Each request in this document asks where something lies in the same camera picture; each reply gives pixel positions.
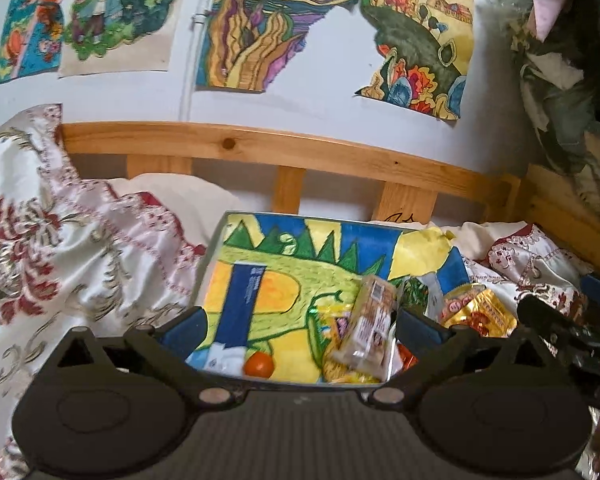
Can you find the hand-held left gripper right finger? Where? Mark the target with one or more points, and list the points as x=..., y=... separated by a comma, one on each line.
x=416, y=332

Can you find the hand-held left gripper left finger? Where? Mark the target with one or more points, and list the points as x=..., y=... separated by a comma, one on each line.
x=186, y=331

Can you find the red snack packet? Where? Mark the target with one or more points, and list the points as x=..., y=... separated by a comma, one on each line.
x=408, y=360

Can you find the green snack packet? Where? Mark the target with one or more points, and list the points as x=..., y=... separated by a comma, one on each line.
x=414, y=292

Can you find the clear biscuit packet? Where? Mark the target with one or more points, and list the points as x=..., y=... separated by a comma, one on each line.
x=367, y=325

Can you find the golden snack packet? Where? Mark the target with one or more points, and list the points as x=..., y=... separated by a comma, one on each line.
x=485, y=312

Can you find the blue snack packet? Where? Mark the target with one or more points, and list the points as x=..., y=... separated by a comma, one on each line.
x=241, y=305

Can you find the orange tangerine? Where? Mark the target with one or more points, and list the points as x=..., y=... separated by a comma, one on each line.
x=259, y=365

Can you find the yellow pink snack packet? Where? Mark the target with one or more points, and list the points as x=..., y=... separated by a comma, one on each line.
x=337, y=365

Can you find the crumpled floral cloth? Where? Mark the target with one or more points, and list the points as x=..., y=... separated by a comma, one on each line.
x=530, y=260

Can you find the colourful painted tray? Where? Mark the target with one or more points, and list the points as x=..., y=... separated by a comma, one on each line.
x=280, y=280

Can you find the floral satin quilt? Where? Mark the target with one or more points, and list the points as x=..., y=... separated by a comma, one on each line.
x=55, y=240

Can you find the pile of mixed cloths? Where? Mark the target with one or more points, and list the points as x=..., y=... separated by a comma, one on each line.
x=565, y=120

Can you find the wooden bed headboard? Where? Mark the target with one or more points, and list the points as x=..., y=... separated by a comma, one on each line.
x=280, y=147

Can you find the pile of dark clothes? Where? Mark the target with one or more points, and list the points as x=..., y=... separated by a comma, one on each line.
x=590, y=20

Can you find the pink cloth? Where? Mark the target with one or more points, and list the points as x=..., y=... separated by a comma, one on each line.
x=547, y=7

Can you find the clear plastic bag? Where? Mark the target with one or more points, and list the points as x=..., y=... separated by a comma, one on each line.
x=510, y=17

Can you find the landscape mushroom painting poster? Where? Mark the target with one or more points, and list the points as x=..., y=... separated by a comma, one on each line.
x=420, y=45

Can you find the swirly sky painting poster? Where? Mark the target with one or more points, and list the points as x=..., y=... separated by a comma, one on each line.
x=265, y=25

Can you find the blonde cartoon character poster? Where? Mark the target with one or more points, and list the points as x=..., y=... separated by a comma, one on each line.
x=125, y=15

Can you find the orange-haired girl poster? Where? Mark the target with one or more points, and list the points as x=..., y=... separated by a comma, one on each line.
x=30, y=20

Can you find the wooden side rail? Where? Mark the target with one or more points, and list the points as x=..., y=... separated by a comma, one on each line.
x=565, y=210

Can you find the white wall pipe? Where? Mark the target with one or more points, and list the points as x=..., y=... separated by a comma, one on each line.
x=197, y=45

